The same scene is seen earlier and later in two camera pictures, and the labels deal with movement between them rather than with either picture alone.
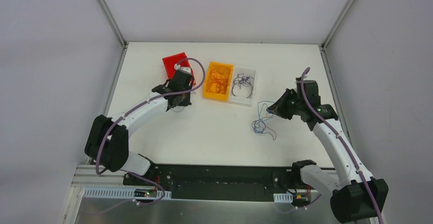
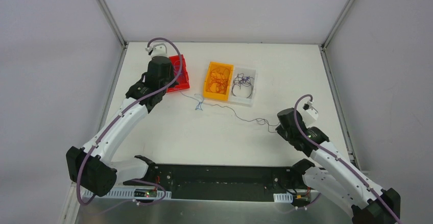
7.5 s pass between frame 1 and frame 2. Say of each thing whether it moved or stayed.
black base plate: stayed
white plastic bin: stayed
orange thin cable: stayed
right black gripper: moved
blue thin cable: moved
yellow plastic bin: stayed
